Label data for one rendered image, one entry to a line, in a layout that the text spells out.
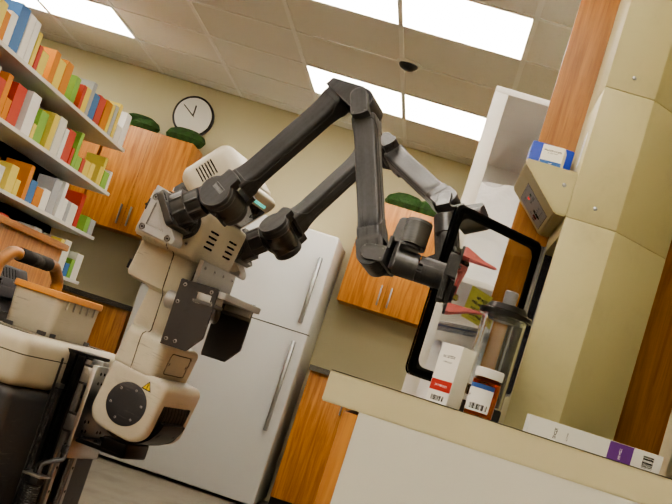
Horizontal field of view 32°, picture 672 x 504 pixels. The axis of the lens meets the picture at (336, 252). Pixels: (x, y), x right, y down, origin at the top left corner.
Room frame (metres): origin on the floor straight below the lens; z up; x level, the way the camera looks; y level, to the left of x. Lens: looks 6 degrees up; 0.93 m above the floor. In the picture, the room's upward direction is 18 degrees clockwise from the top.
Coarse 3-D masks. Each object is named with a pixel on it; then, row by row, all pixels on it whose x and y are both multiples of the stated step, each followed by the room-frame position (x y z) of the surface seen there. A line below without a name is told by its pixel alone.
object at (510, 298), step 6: (510, 294) 2.35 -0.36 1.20; (516, 294) 2.35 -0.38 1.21; (504, 300) 2.35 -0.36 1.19; (510, 300) 2.35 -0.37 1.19; (516, 300) 2.35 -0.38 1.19; (498, 306) 2.32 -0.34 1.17; (504, 306) 2.32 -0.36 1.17; (510, 306) 2.32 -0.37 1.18; (516, 312) 2.32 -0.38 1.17; (522, 312) 2.33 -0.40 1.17
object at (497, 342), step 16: (480, 320) 2.36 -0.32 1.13; (496, 320) 2.32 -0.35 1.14; (512, 320) 2.32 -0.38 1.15; (480, 336) 2.34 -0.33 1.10; (496, 336) 2.32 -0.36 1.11; (512, 336) 2.32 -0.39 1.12; (480, 352) 2.33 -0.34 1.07; (496, 352) 2.31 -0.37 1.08; (512, 352) 2.32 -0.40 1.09; (496, 368) 2.31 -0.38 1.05; (512, 368) 2.34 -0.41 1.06
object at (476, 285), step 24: (456, 240) 2.58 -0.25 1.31; (480, 240) 2.63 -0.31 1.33; (504, 240) 2.67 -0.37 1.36; (504, 264) 2.69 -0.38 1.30; (528, 264) 2.74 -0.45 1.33; (456, 288) 2.61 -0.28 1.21; (480, 288) 2.66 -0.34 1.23; (504, 288) 2.70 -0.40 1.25; (432, 336) 2.59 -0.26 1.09; (456, 336) 2.64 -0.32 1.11; (408, 360) 2.57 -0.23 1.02; (432, 360) 2.61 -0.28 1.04
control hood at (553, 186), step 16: (528, 160) 2.46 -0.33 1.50; (528, 176) 2.52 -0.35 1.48; (544, 176) 2.45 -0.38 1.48; (560, 176) 2.45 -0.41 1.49; (576, 176) 2.45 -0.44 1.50; (544, 192) 2.45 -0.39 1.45; (560, 192) 2.45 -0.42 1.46; (544, 208) 2.53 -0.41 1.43; (560, 208) 2.45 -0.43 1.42; (544, 224) 2.62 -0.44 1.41
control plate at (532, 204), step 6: (528, 186) 2.57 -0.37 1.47; (528, 192) 2.61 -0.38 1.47; (522, 198) 2.72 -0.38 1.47; (534, 198) 2.57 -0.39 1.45; (528, 204) 2.68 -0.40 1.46; (534, 204) 2.61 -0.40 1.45; (528, 210) 2.72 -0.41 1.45; (540, 210) 2.58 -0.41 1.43; (540, 216) 2.62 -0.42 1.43; (546, 216) 2.55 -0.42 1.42; (534, 222) 2.73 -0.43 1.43; (540, 222) 2.65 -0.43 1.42
